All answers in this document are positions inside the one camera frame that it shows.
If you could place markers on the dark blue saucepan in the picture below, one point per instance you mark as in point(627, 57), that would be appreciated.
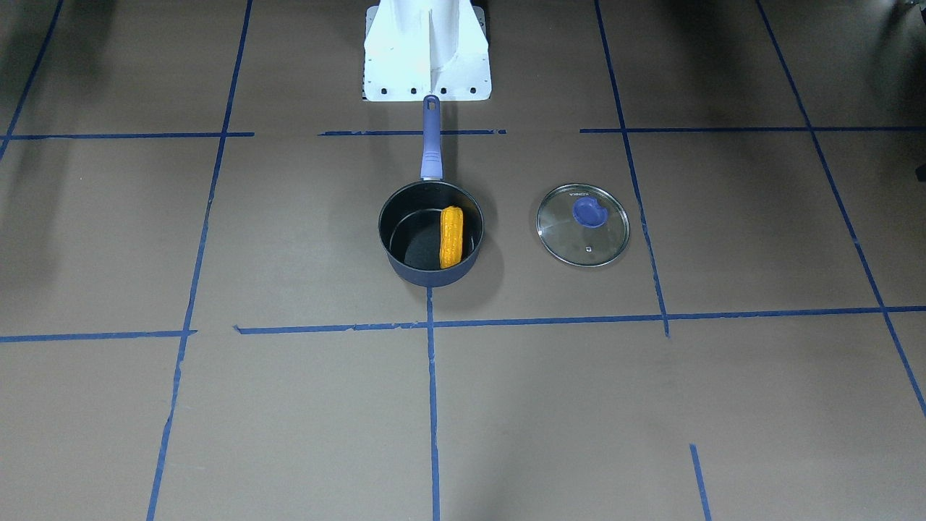
point(408, 224)

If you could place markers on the yellow corn cob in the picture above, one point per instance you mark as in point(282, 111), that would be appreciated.
point(451, 234)

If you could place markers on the glass pot lid blue knob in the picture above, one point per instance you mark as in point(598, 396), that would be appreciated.
point(582, 225)

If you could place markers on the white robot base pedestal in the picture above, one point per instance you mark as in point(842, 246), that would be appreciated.
point(420, 48)

